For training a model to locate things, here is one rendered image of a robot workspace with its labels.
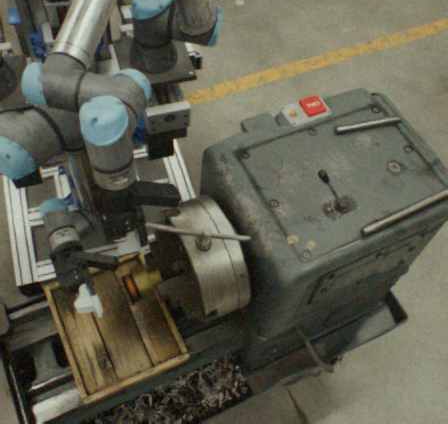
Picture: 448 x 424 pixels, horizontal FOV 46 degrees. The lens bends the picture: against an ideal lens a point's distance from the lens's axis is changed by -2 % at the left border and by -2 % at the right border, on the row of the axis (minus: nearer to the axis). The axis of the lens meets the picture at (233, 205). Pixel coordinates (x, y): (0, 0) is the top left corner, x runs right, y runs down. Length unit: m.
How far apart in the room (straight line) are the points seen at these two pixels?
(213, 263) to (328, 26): 2.83
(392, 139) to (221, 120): 1.74
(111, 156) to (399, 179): 0.82
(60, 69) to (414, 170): 0.94
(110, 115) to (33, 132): 0.42
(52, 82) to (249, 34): 2.79
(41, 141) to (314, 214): 0.66
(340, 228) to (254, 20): 2.65
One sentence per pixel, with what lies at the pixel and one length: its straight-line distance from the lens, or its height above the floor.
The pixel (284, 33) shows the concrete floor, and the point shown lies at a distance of 3.76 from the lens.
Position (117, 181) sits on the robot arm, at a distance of 0.94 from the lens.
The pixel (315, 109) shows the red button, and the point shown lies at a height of 1.27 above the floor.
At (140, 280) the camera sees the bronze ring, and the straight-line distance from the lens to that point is 1.37.
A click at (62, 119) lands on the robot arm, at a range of 1.28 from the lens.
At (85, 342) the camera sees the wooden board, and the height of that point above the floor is 0.89.
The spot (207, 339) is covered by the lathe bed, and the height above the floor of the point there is 0.86.
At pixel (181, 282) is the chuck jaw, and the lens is 1.38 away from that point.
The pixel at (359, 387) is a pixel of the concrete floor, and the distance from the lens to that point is 2.55.
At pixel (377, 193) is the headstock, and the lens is 1.42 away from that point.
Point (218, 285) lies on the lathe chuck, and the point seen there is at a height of 1.18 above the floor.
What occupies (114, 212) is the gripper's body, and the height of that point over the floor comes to 1.50.
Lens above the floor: 2.36
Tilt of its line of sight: 57 degrees down
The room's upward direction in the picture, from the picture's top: 9 degrees clockwise
